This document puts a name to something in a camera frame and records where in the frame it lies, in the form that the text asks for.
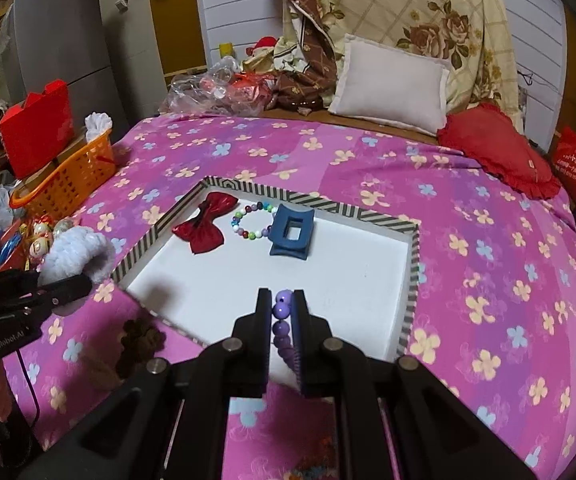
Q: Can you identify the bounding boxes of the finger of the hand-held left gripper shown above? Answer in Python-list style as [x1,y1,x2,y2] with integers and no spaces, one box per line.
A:
[33,273,94,314]
[0,269,42,297]

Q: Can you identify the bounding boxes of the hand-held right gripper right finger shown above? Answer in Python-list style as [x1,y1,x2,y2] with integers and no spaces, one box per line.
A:
[293,288,538,480]

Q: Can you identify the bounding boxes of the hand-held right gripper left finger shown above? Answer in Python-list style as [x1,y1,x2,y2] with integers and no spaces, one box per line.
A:
[13,287,273,480]

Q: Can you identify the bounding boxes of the purple bead bracelet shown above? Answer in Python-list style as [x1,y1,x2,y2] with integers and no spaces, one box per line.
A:
[272,289,299,376]

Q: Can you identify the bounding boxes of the white fluffy hair bow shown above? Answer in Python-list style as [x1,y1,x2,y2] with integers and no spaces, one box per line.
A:
[38,226,116,288]

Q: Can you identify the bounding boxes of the striped cardboard box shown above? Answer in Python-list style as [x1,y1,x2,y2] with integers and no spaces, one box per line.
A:
[110,176,421,361]

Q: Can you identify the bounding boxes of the multicolour bead bracelet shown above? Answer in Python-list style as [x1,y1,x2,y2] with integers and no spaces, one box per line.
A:
[231,201,276,241]

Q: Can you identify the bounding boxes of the blue hair claw clip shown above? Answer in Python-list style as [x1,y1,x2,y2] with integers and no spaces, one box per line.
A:
[268,204,315,262]

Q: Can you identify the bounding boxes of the red bow hair clip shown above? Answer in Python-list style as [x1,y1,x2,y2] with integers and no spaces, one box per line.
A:
[172,191,241,255]

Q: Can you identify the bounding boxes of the blue snack packet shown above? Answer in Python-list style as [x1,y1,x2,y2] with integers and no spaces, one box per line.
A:
[0,232,22,266]

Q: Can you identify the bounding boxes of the grey plastic bag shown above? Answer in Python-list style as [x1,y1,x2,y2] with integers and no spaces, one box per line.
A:
[0,185,19,231]

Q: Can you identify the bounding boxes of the brown scrunchie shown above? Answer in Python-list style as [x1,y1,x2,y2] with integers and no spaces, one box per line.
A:
[115,319,166,378]

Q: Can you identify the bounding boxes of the orange plastic basket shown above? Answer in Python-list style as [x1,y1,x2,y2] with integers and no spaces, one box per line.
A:
[9,130,118,221]

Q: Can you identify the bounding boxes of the red gift box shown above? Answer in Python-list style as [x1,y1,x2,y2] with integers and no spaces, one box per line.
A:
[0,80,76,178]

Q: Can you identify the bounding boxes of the white tissue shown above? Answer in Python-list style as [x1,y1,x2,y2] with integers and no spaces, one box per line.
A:
[84,112,114,141]

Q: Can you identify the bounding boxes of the pink floral bed sheet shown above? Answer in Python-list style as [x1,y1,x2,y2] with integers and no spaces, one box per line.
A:
[3,112,576,480]

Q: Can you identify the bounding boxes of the clear plastic bags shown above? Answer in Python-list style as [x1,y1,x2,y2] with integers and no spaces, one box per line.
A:
[160,57,243,116]

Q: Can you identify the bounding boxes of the grey refrigerator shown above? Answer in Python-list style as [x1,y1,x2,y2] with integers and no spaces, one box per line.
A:
[0,0,131,131]

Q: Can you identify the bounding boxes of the red foil packaging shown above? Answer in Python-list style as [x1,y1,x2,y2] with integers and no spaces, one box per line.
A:
[228,72,273,111]

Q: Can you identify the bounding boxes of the red frilled cushion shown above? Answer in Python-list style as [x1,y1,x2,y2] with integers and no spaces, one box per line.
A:
[436,104,561,200]

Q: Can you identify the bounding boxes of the white pillow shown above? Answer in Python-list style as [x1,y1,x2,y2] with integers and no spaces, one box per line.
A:
[328,34,452,136]

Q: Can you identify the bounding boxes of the brown patterned quilt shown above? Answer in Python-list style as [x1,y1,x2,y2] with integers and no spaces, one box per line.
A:
[258,0,349,111]

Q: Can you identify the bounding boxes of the santa plush toy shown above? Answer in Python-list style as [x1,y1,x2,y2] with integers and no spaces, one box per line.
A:
[245,36,281,68]

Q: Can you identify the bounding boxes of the cream floral quilt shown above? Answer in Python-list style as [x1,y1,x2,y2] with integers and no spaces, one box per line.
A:
[283,0,523,116]

